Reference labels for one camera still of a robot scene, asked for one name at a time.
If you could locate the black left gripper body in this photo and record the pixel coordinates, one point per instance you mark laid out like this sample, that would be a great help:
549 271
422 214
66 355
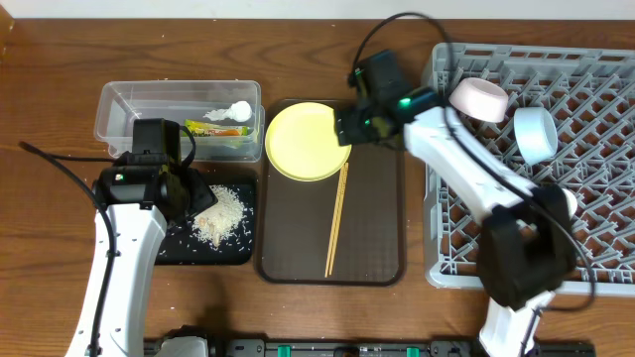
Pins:
199 196

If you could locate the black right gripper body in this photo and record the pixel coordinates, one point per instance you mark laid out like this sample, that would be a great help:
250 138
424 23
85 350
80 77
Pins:
357 126

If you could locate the green snack wrapper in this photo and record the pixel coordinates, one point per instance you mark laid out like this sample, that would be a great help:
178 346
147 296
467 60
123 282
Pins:
203 129

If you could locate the pile of rice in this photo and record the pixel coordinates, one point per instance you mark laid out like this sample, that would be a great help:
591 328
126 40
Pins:
217 223

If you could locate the pink bowl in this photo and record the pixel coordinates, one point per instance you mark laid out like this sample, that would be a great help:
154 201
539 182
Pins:
480 99

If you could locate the yellow plate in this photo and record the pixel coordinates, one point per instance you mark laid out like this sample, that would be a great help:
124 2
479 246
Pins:
301 142

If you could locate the white tissue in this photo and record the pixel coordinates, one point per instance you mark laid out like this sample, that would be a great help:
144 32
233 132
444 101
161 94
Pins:
239 112

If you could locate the light blue bowl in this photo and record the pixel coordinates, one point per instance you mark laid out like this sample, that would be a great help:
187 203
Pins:
535 133

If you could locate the pale green cup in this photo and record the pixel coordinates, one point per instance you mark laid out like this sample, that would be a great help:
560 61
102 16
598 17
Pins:
571 202

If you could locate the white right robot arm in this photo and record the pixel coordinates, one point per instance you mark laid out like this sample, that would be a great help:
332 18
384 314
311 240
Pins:
525 249

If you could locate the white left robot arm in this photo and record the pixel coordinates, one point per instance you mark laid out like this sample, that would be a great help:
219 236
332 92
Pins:
127 242

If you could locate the black waste tray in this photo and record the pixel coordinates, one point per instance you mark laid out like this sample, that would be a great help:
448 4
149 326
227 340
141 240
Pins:
187 244

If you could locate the clear plastic waste bin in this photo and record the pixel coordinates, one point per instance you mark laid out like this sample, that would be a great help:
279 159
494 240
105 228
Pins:
124 102

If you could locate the grey dishwasher rack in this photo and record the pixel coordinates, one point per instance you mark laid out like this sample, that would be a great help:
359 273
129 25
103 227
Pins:
590 95

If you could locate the right wooden chopstick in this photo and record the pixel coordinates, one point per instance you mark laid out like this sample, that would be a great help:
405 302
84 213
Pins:
339 218

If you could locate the dark brown serving tray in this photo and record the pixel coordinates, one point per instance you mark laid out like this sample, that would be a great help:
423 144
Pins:
295 220

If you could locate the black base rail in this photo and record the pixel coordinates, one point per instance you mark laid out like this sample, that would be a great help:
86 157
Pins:
193 341

